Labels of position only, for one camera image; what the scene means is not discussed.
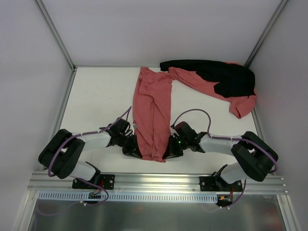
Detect pink t-shirt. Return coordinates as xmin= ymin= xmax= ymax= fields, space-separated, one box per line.
xmin=132 ymin=67 xmax=173 ymax=163
xmin=168 ymin=67 xmax=257 ymax=118

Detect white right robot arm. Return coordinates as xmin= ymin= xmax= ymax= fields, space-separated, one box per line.
xmin=163 ymin=122 xmax=279 ymax=192

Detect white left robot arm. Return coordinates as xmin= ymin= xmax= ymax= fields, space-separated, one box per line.
xmin=38 ymin=118 xmax=142 ymax=188

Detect black t-shirt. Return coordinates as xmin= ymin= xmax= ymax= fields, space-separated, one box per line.
xmin=160 ymin=60 xmax=255 ymax=96

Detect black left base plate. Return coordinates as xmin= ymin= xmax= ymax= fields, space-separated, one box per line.
xmin=72 ymin=174 xmax=116 ymax=190

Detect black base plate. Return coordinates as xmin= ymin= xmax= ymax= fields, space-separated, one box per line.
xmin=199 ymin=176 xmax=243 ymax=192
xmin=72 ymin=174 xmax=116 ymax=190

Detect white slotted cable duct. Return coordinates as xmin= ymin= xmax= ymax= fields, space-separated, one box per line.
xmin=38 ymin=191 xmax=218 ymax=204

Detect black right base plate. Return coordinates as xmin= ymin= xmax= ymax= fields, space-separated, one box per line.
xmin=199 ymin=176 xmax=243 ymax=192

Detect left side aluminium rail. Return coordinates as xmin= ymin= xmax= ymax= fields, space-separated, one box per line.
xmin=48 ymin=67 xmax=77 ymax=142

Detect aluminium rail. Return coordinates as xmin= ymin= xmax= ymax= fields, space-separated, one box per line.
xmin=48 ymin=67 xmax=77 ymax=142
xmin=27 ymin=171 xmax=289 ymax=195
xmin=252 ymin=108 xmax=270 ymax=146

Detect right side aluminium rail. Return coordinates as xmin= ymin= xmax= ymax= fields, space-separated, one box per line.
xmin=252 ymin=108 xmax=270 ymax=146

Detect aluminium front rail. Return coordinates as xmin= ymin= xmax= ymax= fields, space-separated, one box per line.
xmin=27 ymin=171 xmax=289 ymax=195

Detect left aluminium frame post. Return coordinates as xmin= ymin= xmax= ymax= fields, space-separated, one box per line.
xmin=34 ymin=0 xmax=76 ymax=72

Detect aluminium frame post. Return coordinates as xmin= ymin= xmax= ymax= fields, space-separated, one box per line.
xmin=34 ymin=0 xmax=76 ymax=72
xmin=244 ymin=0 xmax=290 ymax=68

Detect right aluminium frame post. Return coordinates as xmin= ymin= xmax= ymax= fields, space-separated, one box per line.
xmin=244 ymin=0 xmax=290 ymax=68

